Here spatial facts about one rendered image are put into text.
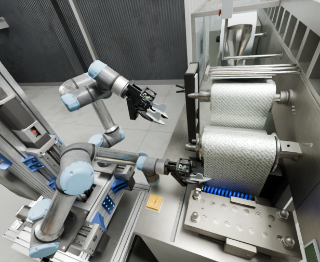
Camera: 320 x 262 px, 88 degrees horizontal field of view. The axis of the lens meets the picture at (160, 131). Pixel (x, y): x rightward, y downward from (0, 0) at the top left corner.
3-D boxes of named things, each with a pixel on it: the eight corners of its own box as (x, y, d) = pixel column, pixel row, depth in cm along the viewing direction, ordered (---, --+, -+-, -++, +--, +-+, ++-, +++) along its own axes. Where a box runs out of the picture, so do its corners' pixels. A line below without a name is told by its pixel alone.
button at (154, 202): (151, 196, 94) (150, 194, 92) (162, 198, 92) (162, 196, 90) (146, 208, 89) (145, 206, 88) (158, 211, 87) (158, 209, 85)
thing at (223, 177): (203, 184, 81) (203, 161, 69) (258, 196, 73) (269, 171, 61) (203, 185, 81) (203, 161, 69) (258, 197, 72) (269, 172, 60)
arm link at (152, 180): (154, 169, 101) (150, 157, 94) (163, 182, 93) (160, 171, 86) (143, 175, 99) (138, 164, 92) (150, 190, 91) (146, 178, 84)
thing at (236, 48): (220, 108, 145) (226, 36, 109) (237, 108, 141) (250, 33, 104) (218, 117, 136) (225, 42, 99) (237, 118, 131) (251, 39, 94)
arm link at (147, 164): (143, 161, 92) (140, 152, 87) (161, 165, 88) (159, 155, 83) (137, 173, 87) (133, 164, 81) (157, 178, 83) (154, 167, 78)
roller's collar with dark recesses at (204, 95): (200, 97, 88) (200, 87, 84) (212, 98, 86) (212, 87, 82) (198, 104, 84) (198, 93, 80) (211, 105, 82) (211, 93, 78)
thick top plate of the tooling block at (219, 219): (191, 195, 83) (191, 188, 79) (287, 217, 69) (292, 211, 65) (185, 228, 72) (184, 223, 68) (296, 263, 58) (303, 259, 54)
